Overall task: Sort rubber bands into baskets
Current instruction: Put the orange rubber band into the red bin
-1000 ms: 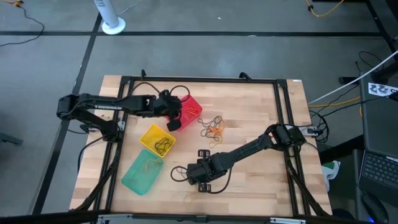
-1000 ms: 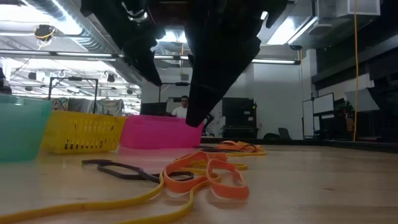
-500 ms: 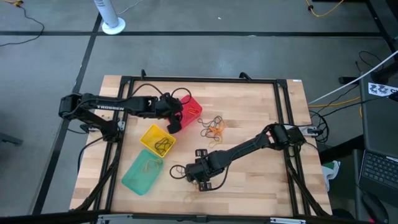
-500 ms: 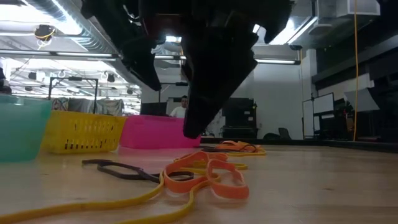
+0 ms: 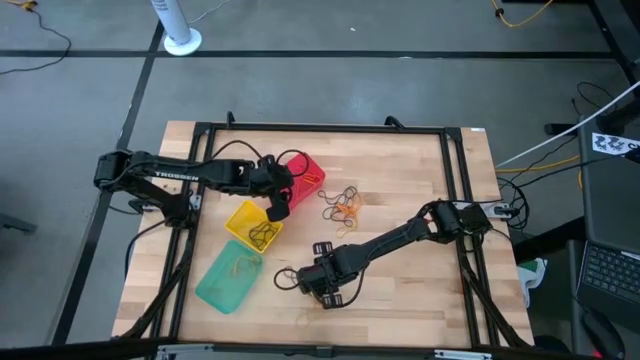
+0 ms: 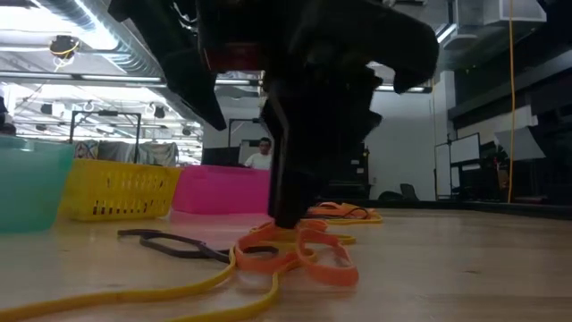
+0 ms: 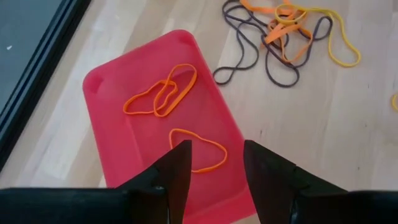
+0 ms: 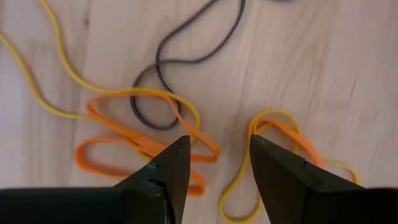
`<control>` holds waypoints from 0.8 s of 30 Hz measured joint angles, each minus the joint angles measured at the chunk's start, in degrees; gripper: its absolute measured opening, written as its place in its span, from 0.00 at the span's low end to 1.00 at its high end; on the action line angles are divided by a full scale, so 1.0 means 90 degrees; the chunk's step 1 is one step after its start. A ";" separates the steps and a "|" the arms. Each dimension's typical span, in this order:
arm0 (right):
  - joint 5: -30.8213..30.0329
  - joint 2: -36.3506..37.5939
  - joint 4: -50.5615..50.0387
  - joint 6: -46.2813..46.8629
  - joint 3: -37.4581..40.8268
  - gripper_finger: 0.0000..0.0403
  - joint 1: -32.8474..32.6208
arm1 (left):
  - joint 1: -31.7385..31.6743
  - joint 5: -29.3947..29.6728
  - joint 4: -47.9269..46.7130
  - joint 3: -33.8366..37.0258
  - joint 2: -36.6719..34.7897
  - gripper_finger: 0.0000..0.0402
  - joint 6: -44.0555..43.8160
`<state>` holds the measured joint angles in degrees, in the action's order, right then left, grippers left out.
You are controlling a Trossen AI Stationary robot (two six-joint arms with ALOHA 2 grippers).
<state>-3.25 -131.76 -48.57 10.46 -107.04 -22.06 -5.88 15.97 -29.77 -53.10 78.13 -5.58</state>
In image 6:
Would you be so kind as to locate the black ceiling spotlight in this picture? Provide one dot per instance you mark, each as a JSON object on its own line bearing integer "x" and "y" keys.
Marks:
{"x": 46, "y": 108}
{"x": 187, "y": 131}
{"x": 159, "y": 112}

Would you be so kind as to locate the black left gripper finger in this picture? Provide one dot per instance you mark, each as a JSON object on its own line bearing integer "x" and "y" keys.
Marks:
{"x": 322, "y": 143}
{"x": 277, "y": 156}

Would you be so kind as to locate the grey cloth cover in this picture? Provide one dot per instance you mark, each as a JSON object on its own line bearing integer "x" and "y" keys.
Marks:
{"x": 156, "y": 154}

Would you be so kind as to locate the whiteboard on stand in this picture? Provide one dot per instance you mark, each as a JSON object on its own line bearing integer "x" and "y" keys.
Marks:
{"x": 465, "y": 149}

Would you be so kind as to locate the pink plastic basket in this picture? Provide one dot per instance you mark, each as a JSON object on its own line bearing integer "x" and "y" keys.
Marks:
{"x": 214, "y": 192}

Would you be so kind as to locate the person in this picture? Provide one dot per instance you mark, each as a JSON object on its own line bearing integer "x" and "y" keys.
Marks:
{"x": 261, "y": 161}

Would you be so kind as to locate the grey hanging sheet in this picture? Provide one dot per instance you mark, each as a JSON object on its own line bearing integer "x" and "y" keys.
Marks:
{"x": 523, "y": 145}

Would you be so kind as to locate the pile of rubber bands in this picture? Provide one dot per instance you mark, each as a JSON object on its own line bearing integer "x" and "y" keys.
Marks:
{"x": 357, "y": 221}

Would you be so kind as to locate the black equipment rack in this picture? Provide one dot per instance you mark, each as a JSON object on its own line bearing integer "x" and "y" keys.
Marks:
{"x": 536, "y": 183}

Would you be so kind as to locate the yellow plastic basket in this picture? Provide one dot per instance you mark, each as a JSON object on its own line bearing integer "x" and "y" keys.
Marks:
{"x": 116, "y": 188}

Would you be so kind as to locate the black bag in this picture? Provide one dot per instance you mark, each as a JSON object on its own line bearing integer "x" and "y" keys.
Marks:
{"x": 389, "y": 196}

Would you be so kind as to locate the black monitor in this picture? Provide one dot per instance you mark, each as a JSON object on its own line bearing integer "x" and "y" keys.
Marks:
{"x": 221, "y": 156}

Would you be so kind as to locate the black cabinet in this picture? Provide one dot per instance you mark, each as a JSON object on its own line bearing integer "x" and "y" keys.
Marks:
{"x": 353, "y": 190}

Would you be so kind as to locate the black office chair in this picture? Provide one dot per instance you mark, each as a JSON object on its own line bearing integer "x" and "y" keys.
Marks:
{"x": 409, "y": 191}

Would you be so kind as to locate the teal plastic basket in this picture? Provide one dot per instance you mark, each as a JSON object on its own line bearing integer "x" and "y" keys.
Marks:
{"x": 31, "y": 188}

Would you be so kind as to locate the black table frame rail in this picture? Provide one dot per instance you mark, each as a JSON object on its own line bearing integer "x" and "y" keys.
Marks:
{"x": 491, "y": 208}

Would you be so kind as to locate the yellow rubber band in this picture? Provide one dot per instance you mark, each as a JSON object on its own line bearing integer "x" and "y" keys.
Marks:
{"x": 116, "y": 295}

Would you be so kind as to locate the black stand frame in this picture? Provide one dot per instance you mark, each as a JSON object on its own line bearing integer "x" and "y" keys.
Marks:
{"x": 108, "y": 113}
{"x": 257, "y": 120}

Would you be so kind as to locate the silver ribbed ventilation duct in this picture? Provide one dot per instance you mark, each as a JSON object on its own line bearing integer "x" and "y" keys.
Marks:
{"x": 134, "y": 56}

